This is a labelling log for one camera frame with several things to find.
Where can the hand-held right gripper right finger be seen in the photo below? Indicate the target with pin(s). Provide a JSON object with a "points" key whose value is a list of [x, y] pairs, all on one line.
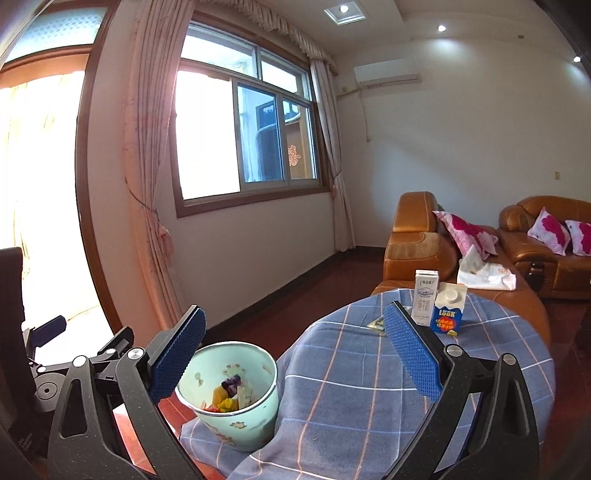
{"points": [[411, 350]]}

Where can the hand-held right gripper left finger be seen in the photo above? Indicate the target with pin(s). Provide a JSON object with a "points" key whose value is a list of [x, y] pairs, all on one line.
{"points": [[180, 355]]}

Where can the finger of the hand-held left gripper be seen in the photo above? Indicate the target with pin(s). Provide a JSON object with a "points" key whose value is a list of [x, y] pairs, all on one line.
{"points": [[115, 344], [51, 330]]}

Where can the wooden glass door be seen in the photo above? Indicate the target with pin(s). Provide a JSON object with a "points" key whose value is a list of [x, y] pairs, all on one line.
{"points": [[87, 184]]}

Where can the curtain valance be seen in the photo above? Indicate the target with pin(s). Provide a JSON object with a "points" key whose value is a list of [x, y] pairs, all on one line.
{"points": [[277, 23]]}

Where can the pale green cartoon bin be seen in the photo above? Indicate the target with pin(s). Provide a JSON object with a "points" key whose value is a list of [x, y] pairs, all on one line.
{"points": [[240, 429]]}

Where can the brown leather chaise sofa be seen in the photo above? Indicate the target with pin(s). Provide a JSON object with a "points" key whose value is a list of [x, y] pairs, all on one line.
{"points": [[411, 217]]}

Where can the orange foil packet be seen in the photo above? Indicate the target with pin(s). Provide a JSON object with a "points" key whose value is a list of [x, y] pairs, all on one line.
{"points": [[219, 393]]}

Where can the pink floral pillow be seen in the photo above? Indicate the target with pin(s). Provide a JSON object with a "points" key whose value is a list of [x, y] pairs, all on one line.
{"points": [[579, 237], [549, 230], [461, 228]]}

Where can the white air conditioner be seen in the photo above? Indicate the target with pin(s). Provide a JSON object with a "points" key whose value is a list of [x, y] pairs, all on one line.
{"points": [[388, 73]]}

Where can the blue and white juice carton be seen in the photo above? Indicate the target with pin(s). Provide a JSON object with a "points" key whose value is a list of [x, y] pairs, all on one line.
{"points": [[448, 318]]}

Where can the wood-framed window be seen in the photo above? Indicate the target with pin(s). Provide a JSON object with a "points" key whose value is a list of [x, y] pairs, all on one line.
{"points": [[268, 138]]}

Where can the yellow foil wrapper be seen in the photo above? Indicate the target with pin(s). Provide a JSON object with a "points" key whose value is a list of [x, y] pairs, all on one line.
{"points": [[226, 405]]}

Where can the red window decal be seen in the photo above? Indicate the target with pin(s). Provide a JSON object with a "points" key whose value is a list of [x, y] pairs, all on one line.
{"points": [[294, 155]]}

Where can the white milk carton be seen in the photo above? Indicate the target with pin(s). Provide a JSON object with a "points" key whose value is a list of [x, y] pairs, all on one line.
{"points": [[424, 300]]}

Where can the pink curtain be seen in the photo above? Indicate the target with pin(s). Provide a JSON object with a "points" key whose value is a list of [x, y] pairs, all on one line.
{"points": [[328, 138], [147, 138]]}

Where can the purple foil wrapper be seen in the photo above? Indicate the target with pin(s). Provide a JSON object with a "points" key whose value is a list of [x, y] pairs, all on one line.
{"points": [[231, 383]]}

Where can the white orange-print pouch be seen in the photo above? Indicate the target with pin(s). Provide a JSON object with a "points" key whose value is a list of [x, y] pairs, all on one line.
{"points": [[244, 397]]}

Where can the dark green flat wrapper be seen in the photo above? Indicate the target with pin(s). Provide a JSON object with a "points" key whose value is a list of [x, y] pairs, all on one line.
{"points": [[378, 324]]}

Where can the blue plaid tablecloth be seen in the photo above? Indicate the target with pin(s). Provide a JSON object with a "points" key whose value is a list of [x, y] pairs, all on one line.
{"points": [[351, 369]]}

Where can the square recessed ceiling light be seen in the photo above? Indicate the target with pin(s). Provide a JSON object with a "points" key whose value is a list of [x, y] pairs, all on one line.
{"points": [[344, 10]]}

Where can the white plastic bag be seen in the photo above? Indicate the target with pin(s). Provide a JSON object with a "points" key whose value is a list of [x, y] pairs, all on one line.
{"points": [[485, 277]]}

